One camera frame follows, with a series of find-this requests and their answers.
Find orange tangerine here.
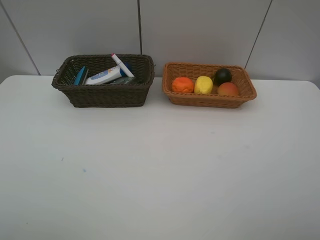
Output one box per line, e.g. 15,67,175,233
171,77,194,93

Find dark green pump bottle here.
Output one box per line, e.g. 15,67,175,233
109,77,136,85

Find yellow lemon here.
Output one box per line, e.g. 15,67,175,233
194,76,214,95

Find white tube blue cap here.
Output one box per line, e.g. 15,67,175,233
84,65,128,85

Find white pink-capped marker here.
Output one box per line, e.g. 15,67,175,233
111,53,134,78

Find orange-red peach half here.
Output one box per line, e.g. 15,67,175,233
217,82,239,97

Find dark green mangosteen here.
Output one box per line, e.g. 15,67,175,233
213,68,232,86

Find black felt whiteboard eraser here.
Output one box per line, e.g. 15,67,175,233
73,66,89,86

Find dark brown wicker basket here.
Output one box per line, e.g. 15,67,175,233
51,54,155,108

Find orange wicker basket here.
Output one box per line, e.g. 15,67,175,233
162,62,257,109

